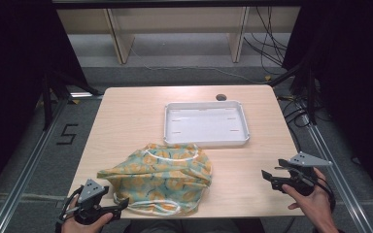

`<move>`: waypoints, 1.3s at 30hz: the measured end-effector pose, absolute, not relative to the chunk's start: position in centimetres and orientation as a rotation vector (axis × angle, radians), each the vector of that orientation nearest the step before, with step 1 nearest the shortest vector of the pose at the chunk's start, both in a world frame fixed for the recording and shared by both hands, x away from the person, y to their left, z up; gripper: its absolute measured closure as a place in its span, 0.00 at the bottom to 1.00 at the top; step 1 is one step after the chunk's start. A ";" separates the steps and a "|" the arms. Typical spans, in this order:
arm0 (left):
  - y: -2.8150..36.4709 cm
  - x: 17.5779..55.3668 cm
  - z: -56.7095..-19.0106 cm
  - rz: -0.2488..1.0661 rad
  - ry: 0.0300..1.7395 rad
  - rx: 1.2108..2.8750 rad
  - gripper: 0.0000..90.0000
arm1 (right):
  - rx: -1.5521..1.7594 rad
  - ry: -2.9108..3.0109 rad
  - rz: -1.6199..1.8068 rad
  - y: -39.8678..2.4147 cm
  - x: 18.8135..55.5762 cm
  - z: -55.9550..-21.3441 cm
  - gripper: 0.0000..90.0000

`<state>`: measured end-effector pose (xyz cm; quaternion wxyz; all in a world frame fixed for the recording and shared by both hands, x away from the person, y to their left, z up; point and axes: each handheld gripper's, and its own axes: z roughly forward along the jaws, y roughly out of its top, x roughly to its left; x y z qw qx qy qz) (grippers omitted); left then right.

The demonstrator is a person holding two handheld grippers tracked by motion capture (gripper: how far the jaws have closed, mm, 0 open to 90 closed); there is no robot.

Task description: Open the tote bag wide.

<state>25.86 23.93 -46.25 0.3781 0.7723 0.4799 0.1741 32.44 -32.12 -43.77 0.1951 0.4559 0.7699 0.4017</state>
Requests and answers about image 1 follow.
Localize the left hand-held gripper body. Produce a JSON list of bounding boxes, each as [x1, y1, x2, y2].
[[73, 179, 115, 226]]

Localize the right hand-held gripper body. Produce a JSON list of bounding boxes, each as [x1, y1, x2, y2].
[[271, 151, 334, 197]]

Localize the orange print cloth bag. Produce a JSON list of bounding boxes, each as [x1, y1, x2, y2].
[[96, 143, 214, 217]]

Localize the white plastic tray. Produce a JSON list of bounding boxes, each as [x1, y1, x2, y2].
[[163, 100, 251, 150]]

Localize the person's right hand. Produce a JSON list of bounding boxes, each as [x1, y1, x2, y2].
[[281, 167, 340, 233]]

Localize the person's left hand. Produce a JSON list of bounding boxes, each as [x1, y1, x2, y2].
[[60, 212, 115, 233]]

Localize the black metal stand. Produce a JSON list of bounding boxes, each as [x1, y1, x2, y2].
[[41, 70, 104, 131], [267, 59, 319, 126]]

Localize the black curtain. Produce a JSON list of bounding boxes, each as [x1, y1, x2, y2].
[[0, 0, 90, 198], [282, 0, 373, 195]]

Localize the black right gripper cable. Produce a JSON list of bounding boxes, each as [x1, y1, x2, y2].
[[314, 176, 337, 213]]

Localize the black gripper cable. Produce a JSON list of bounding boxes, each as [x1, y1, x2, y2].
[[314, 176, 337, 213], [55, 186, 84, 233]]

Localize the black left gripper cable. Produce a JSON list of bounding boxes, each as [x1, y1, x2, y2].
[[55, 186, 84, 233]]

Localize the aluminium floor rail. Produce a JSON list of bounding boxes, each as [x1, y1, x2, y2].
[[300, 113, 373, 233], [0, 97, 70, 233]]

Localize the black floor cables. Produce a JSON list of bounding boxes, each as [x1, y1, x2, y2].
[[277, 92, 332, 130]]

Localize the hanging black cables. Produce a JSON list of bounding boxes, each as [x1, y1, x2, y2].
[[242, 5, 289, 76]]

